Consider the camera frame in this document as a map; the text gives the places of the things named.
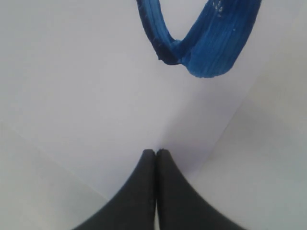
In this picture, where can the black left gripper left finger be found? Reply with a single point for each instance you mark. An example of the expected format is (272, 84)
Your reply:
(133, 206)

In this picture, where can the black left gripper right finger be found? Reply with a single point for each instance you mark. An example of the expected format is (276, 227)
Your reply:
(179, 206)

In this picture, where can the white paper sheet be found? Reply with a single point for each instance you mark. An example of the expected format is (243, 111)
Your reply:
(80, 80)

